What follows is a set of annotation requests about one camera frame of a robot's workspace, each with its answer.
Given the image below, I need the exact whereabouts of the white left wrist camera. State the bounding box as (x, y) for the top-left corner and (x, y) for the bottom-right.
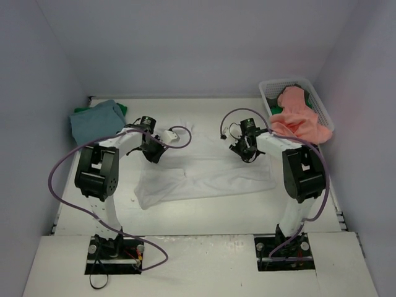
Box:
(160, 130), (179, 145)

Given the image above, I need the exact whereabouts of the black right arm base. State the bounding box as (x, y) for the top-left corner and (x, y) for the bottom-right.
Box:
(254, 233), (316, 272)

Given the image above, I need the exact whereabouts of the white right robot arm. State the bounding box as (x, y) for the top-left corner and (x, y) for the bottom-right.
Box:
(227, 118), (326, 255)

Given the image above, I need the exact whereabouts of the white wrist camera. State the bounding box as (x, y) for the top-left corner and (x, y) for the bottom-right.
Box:
(160, 130), (179, 145)
(220, 124), (241, 145)

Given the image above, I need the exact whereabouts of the white laundry basket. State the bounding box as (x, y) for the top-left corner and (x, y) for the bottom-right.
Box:
(259, 77), (335, 132)

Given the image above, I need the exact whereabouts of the grey-blue t shirt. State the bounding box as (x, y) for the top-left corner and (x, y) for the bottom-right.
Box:
(69, 100), (126, 145)

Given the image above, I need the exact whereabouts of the black loop cable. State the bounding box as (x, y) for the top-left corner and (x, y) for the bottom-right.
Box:
(88, 259), (110, 290)

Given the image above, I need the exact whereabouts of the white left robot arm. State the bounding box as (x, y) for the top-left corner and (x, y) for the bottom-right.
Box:
(74, 116), (178, 260)

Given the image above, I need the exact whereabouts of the white t shirt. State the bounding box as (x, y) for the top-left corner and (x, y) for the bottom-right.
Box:
(134, 120), (277, 210)

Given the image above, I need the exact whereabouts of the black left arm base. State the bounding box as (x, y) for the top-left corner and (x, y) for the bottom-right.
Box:
(85, 237), (145, 275)

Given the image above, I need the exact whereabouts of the pink t shirt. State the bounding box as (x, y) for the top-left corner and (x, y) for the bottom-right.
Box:
(269, 86), (332, 144)

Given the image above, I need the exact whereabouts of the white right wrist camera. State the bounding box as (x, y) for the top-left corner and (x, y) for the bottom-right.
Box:
(220, 124), (241, 145)

